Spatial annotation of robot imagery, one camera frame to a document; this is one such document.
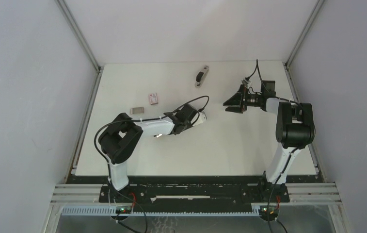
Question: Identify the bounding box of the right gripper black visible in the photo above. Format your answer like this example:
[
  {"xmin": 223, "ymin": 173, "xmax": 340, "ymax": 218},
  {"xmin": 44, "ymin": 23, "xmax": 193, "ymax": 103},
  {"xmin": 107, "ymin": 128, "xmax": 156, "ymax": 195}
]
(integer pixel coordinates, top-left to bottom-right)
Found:
[{"xmin": 224, "ymin": 84, "xmax": 264, "ymax": 114}]

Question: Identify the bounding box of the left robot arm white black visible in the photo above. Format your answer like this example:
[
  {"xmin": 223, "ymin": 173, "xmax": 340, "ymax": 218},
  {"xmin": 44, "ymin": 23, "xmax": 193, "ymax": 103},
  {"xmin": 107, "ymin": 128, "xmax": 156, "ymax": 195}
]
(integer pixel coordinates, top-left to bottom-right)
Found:
[{"xmin": 94, "ymin": 103, "xmax": 207, "ymax": 202}]

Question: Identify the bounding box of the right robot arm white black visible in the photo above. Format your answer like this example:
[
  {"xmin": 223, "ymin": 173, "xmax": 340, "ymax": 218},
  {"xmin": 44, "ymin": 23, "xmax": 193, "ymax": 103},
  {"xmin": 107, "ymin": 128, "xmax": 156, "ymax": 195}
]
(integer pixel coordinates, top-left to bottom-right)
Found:
[{"xmin": 223, "ymin": 80, "xmax": 316, "ymax": 202}]

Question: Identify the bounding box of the red white staple box sleeve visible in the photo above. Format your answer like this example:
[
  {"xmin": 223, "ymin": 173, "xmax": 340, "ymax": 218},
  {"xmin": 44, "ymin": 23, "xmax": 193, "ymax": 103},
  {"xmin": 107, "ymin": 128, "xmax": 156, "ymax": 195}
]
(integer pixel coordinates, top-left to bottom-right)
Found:
[{"xmin": 148, "ymin": 93, "xmax": 159, "ymax": 105}]

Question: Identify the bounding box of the silver black staple remover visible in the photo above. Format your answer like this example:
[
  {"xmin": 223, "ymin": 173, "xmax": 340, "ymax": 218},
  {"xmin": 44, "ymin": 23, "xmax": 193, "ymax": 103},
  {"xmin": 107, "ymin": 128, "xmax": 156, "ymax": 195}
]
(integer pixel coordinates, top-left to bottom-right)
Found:
[{"xmin": 195, "ymin": 66, "xmax": 209, "ymax": 88}]

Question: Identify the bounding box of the open staple box tray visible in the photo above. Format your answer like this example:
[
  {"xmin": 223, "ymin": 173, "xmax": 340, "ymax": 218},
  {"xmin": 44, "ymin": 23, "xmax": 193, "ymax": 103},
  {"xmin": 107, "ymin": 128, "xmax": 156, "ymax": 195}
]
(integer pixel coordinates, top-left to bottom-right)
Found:
[{"xmin": 130, "ymin": 107, "xmax": 144, "ymax": 115}]

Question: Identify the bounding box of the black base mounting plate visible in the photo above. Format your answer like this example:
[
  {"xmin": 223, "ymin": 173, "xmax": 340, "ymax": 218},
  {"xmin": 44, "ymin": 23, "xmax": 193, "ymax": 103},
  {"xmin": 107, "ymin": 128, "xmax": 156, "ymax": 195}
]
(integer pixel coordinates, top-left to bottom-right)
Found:
[{"xmin": 98, "ymin": 176, "xmax": 290, "ymax": 213}]

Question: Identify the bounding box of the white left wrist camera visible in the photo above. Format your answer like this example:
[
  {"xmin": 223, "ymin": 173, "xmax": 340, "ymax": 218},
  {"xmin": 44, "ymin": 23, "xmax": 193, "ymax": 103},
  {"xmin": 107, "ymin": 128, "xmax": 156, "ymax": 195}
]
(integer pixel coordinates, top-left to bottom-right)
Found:
[{"xmin": 193, "ymin": 112, "xmax": 207, "ymax": 126}]

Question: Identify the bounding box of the left black camera cable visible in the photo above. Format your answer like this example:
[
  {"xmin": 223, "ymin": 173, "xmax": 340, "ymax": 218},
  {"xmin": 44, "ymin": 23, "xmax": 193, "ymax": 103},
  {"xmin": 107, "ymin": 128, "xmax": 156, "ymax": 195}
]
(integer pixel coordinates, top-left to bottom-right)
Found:
[{"xmin": 94, "ymin": 95, "xmax": 210, "ymax": 181}]

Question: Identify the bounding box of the right controller board with wires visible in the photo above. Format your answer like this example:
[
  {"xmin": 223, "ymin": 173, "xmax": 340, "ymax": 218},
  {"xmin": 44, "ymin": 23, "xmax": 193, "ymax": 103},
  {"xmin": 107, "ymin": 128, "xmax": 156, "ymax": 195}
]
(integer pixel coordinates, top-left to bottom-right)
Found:
[{"xmin": 258, "ymin": 195, "xmax": 288, "ymax": 233}]

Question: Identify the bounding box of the controller board with wires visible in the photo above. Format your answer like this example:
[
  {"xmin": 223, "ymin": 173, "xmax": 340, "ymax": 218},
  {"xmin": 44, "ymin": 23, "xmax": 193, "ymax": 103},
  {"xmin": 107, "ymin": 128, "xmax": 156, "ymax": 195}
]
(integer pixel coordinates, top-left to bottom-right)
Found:
[
  {"xmin": 110, "ymin": 199, "xmax": 149, "ymax": 233},
  {"xmin": 258, "ymin": 195, "xmax": 288, "ymax": 233}
]

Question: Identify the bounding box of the left controller board with wires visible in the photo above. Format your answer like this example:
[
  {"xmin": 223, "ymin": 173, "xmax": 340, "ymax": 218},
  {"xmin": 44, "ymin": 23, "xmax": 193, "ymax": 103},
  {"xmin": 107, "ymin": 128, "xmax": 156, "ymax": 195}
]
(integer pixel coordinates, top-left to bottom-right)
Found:
[{"xmin": 110, "ymin": 199, "xmax": 149, "ymax": 233}]

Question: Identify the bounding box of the white cable duct strip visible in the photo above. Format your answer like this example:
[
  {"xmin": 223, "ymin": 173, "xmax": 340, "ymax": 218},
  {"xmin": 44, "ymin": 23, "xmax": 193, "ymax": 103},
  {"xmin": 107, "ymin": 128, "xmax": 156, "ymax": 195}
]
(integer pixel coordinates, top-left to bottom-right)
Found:
[{"xmin": 61, "ymin": 205, "xmax": 261, "ymax": 216}]

